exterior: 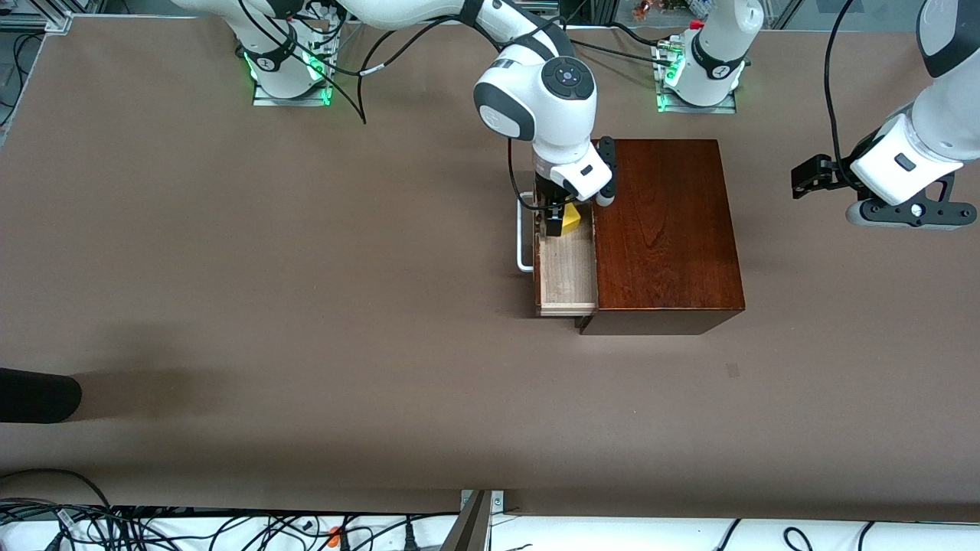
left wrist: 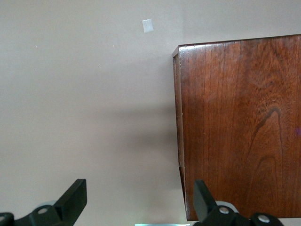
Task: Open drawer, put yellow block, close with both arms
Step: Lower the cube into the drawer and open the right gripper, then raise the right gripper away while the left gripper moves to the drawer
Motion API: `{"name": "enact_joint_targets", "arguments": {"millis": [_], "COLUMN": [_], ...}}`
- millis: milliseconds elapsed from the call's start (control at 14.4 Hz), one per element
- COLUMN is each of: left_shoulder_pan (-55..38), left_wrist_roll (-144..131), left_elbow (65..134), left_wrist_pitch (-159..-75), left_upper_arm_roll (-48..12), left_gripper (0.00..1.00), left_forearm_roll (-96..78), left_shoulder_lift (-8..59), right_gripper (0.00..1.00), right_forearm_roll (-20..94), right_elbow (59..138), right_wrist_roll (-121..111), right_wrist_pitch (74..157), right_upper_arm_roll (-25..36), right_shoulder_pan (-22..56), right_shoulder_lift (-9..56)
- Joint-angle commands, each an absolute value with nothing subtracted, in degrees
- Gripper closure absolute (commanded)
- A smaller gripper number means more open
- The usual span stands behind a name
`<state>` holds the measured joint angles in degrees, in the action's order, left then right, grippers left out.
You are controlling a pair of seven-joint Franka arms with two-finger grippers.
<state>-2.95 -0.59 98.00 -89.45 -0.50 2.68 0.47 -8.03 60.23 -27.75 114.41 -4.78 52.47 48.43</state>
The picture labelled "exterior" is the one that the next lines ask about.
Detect wooden drawer with white handle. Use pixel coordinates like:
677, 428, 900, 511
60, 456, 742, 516
517, 191, 599, 317

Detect dark brown wooden cabinet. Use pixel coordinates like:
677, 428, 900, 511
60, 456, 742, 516
578, 139, 746, 336

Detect white lower shelf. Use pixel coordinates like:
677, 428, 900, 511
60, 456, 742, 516
0, 514, 980, 551

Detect black ribbed cylinder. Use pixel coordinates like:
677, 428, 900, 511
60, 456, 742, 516
0, 367, 83, 424

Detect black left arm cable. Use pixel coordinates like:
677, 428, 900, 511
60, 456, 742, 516
824, 0, 855, 189

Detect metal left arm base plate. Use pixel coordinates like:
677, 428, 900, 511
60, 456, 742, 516
656, 83, 738, 115

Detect long black table cable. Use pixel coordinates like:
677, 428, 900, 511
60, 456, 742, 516
570, 38, 675, 66

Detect short black table cable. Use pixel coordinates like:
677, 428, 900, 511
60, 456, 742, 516
609, 21, 671, 48

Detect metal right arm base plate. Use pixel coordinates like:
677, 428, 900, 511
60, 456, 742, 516
253, 75, 332, 107

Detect metal camera post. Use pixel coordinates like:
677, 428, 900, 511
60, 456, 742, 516
440, 490, 506, 551

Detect aluminium frame profile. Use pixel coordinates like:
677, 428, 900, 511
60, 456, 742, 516
0, 0, 74, 35

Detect tangled black cables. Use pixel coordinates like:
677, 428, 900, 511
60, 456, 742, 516
0, 497, 460, 551

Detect black looped cable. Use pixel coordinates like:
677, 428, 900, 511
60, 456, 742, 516
0, 468, 116, 521

